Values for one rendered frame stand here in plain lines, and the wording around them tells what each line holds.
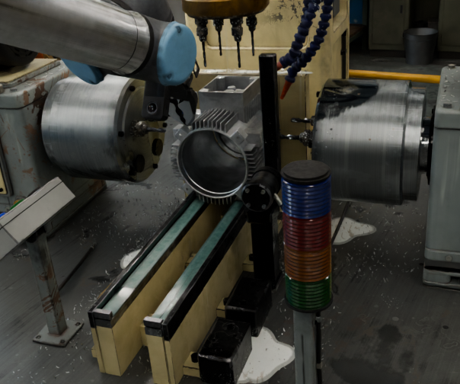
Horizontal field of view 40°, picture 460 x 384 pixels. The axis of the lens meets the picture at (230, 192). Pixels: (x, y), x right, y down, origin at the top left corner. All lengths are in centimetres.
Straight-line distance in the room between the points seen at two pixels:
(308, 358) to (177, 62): 45
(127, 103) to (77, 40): 59
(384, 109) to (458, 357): 45
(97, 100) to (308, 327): 75
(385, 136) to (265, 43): 48
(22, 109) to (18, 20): 71
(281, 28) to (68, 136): 55
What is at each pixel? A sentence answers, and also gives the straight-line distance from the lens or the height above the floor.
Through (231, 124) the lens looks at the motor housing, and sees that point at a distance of 128.
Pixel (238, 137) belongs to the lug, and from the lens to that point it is 125.
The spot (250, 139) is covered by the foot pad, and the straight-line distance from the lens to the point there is 128.
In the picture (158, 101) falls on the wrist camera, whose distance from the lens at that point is 117.
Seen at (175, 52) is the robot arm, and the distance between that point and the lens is 91.
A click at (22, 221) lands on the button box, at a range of 106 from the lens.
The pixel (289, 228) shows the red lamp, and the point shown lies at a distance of 76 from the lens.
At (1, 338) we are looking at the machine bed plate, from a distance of 127.
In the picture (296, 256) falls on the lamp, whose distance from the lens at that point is 78.
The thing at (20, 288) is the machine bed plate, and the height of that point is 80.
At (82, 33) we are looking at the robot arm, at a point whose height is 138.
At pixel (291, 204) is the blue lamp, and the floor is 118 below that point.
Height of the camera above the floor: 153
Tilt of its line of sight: 26 degrees down
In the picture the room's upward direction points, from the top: 5 degrees counter-clockwise
